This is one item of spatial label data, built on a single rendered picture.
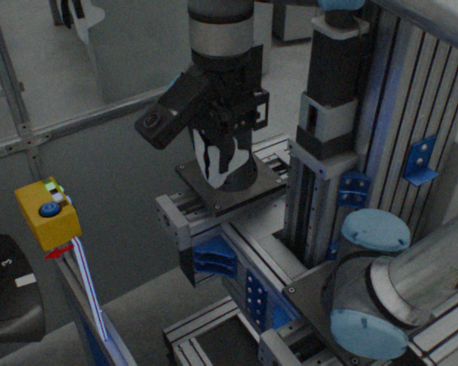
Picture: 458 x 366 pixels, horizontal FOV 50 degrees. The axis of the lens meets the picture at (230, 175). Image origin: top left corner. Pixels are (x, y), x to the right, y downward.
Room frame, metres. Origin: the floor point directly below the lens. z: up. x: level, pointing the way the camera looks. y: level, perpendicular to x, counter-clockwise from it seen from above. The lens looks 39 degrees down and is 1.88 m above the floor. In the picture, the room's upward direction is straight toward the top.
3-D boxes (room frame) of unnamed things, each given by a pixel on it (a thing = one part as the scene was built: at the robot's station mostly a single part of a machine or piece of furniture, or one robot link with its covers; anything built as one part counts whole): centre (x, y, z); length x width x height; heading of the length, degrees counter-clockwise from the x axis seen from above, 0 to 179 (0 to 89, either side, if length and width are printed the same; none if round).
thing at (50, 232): (0.90, 0.46, 1.02); 0.16 x 0.10 x 0.11; 36
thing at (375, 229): (0.61, -0.26, 1.20); 0.13 x 0.12 x 0.14; 166
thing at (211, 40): (0.55, 0.01, 1.65); 0.08 x 0.08 x 0.05
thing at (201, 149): (0.56, 0.02, 1.46); 0.06 x 0.03 x 0.09; 126
